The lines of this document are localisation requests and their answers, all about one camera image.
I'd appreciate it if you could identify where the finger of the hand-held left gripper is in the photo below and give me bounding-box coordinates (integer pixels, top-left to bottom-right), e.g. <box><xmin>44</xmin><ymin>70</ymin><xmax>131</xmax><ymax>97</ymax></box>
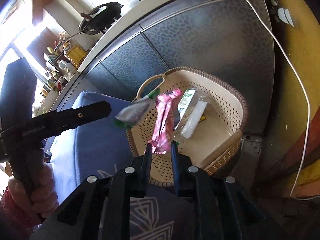
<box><xmin>60</xmin><ymin>101</ymin><xmax>112</xmax><ymax>133</ymax></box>

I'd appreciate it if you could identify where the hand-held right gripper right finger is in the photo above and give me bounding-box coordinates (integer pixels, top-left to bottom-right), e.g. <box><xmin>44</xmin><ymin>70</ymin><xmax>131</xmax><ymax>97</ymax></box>
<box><xmin>170</xmin><ymin>141</ymin><xmax>265</xmax><ymax>240</ymax></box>

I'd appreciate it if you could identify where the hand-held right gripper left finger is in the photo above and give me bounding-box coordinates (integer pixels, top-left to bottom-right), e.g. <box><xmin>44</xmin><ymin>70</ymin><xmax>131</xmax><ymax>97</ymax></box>
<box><xmin>57</xmin><ymin>144</ymin><xmax>153</xmax><ymax>240</ymax></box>

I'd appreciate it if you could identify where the pink snack wrapper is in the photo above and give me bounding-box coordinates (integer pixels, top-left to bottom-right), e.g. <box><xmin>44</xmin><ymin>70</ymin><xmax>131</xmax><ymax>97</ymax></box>
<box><xmin>149</xmin><ymin>88</ymin><xmax>183</xmax><ymax>155</ymax></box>

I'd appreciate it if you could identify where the beige plastic basket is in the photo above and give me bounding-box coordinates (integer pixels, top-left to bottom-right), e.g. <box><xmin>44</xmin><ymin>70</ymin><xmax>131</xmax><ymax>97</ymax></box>
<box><xmin>126</xmin><ymin>66</ymin><xmax>249</xmax><ymax>188</ymax></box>

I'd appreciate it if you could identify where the person's left forearm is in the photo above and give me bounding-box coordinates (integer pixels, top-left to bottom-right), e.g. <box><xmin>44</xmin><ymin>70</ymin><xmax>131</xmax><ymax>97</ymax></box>
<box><xmin>0</xmin><ymin>187</ymin><xmax>38</xmax><ymax>240</ymax></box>

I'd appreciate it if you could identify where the person's left hand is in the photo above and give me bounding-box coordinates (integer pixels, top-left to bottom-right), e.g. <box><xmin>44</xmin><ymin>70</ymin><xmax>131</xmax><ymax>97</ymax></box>
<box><xmin>0</xmin><ymin>165</ymin><xmax>60</xmax><ymax>228</ymax></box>

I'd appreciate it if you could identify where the blue printed cloth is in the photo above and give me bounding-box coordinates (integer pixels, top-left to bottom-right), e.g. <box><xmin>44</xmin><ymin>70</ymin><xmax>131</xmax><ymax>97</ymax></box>
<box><xmin>30</xmin><ymin>90</ymin><xmax>200</xmax><ymax>240</ymax></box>

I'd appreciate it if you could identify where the row of condiment bottles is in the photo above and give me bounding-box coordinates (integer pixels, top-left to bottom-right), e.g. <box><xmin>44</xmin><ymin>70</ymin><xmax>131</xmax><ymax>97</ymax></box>
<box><xmin>39</xmin><ymin>67</ymin><xmax>73</xmax><ymax>98</ymax></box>

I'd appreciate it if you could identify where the silver green snack packet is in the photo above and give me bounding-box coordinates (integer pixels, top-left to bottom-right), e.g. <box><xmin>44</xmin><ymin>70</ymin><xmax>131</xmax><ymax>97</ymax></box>
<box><xmin>115</xmin><ymin>90</ymin><xmax>160</xmax><ymax>128</ymax></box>

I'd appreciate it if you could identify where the clear bag with leaf print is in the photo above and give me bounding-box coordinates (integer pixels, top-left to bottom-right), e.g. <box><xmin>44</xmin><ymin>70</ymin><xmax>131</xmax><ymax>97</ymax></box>
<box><xmin>172</xmin><ymin>88</ymin><xmax>209</xmax><ymax>138</ymax></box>

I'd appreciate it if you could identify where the white plastic jug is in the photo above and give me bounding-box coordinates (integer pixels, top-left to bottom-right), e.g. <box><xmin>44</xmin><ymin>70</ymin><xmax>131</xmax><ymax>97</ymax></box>
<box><xmin>58</xmin><ymin>61</ymin><xmax>73</xmax><ymax>73</ymax></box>

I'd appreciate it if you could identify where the window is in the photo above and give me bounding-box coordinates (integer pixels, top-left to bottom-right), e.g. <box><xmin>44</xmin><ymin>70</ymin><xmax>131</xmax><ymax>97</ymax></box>
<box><xmin>0</xmin><ymin>5</ymin><xmax>50</xmax><ymax>80</ymax></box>

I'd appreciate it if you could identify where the yellow cooking oil bottle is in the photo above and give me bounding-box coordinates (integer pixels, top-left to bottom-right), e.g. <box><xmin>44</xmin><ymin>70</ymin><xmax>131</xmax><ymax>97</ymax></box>
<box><xmin>66</xmin><ymin>44</ymin><xmax>88</xmax><ymax>68</ymax></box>

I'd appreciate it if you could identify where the steel ladle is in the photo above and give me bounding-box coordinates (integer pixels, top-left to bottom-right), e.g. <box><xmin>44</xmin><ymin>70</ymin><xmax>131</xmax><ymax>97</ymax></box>
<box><xmin>54</xmin><ymin>31</ymin><xmax>85</xmax><ymax>52</ymax></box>

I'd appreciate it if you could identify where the black wok with lid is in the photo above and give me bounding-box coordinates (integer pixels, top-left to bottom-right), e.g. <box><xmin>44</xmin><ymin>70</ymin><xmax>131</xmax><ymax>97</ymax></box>
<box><xmin>79</xmin><ymin>2</ymin><xmax>124</xmax><ymax>34</ymax></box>

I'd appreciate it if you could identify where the dark grey kitchen cabinet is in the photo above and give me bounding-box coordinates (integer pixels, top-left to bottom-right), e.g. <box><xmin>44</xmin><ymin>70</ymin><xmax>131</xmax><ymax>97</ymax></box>
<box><xmin>56</xmin><ymin>0</ymin><xmax>275</xmax><ymax>135</ymax></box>

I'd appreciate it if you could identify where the white plastic object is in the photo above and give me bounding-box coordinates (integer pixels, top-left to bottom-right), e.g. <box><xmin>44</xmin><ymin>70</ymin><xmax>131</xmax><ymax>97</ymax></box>
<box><xmin>271</xmin><ymin>0</ymin><xmax>295</xmax><ymax>27</ymax></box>

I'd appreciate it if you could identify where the white cable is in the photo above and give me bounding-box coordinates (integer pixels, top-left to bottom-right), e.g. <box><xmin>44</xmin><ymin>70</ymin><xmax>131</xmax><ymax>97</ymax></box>
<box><xmin>229</xmin><ymin>0</ymin><xmax>320</xmax><ymax>201</ymax></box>

